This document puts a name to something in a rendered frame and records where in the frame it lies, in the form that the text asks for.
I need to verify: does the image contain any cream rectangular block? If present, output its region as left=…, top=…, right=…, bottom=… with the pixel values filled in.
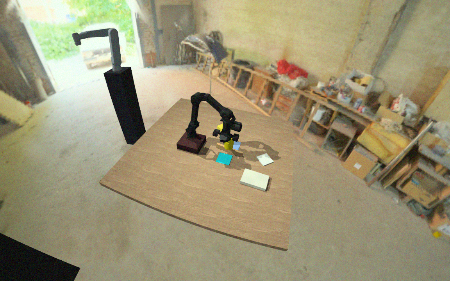
left=240, top=168, right=269, bottom=191

